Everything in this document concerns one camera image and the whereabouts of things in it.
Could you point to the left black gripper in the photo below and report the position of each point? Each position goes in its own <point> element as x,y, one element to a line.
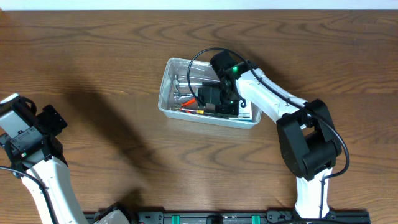
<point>50,121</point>

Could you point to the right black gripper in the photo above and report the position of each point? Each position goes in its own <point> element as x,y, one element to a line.
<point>222,111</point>

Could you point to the white blue cardboard box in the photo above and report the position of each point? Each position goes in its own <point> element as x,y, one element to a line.
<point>244,114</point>

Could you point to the black yellow screwdriver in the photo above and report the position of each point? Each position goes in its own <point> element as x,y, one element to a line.
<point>200,112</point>

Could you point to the red handled pliers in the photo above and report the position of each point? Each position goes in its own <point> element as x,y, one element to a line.
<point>176,107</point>

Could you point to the clear plastic container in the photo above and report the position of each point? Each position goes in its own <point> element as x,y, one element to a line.
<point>199,72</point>

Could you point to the silver wrench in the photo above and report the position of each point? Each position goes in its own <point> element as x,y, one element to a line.
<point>183,96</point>

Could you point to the small hammer black handle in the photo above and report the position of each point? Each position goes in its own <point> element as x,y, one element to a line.
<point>177,83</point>

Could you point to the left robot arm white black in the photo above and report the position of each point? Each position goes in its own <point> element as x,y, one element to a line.
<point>36,157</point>

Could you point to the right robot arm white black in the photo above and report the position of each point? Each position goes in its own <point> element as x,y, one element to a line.
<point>309,142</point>

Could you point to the black mounting rail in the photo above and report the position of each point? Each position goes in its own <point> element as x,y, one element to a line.
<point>270,216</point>

